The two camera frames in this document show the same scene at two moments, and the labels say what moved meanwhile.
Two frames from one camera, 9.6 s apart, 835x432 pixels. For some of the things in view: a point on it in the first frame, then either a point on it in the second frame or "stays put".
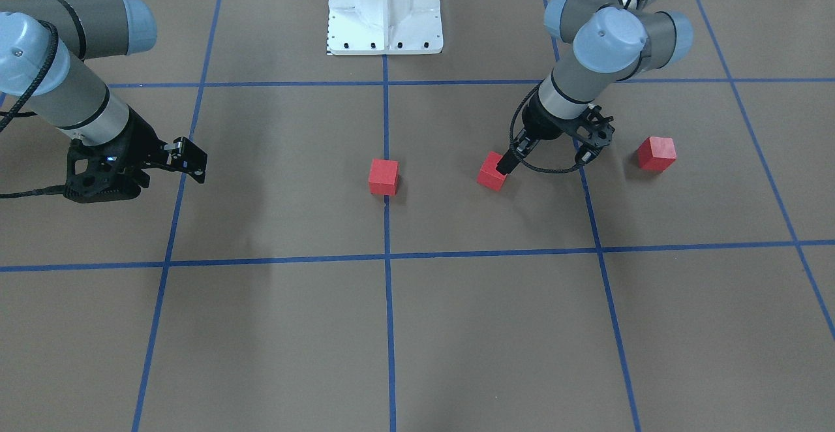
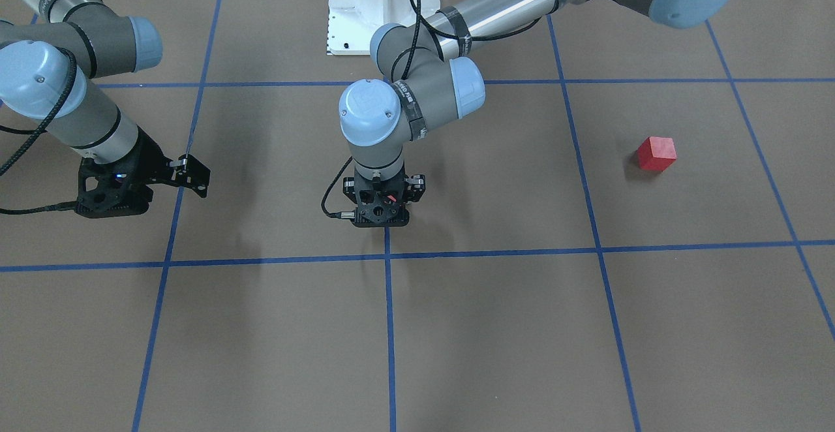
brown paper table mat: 355,261 stays put
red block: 656,153 stays put
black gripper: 595,132 -> 381,212
